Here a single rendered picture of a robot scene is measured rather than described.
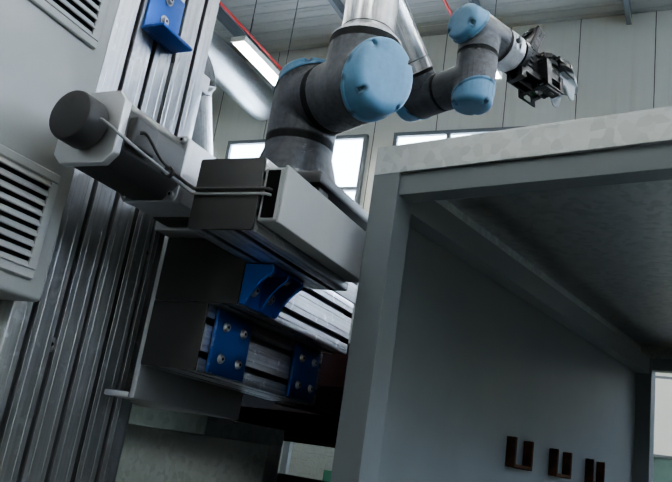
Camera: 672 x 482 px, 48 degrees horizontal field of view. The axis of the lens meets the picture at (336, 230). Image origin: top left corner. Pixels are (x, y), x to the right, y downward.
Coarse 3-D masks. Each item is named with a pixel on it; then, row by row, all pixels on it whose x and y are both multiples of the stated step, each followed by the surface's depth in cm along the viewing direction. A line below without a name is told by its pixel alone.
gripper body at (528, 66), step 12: (528, 48) 144; (528, 60) 144; (540, 60) 149; (552, 60) 150; (504, 72) 147; (516, 72) 147; (528, 72) 145; (540, 72) 148; (552, 72) 149; (516, 84) 148; (528, 84) 147; (540, 84) 148; (552, 84) 149; (540, 96) 152; (552, 96) 150
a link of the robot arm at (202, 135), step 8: (208, 56) 184; (208, 64) 182; (208, 72) 181; (208, 88) 182; (208, 96) 183; (200, 104) 181; (208, 104) 183; (200, 112) 181; (208, 112) 183; (200, 120) 181; (208, 120) 183; (200, 128) 181; (208, 128) 183; (192, 136) 181; (200, 136) 181; (208, 136) 183; (200, 144) 182; (208, 144) 183; (208, 152) 183
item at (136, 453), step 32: (128, 448) 155; (160, 448) 150; (192, 448) 145; (224, 448) 140; (256, 448) 136; (128, 480) 152; (160, 480) 147; (192, 480) 142; (224, 480) 138; (256, 480) 133
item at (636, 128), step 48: (432, 144) 97; (480, 144) 93; (528, 144) 89; (576, 144) 85; (624, 144) 82; (528, 192) 109; (576, 192) 106; (624, 192) 104; (528, 240) 130; (576, 240) 126; (624, 240) 123; (576, 288) 155; (624, 288) 149; (624, 336) 188
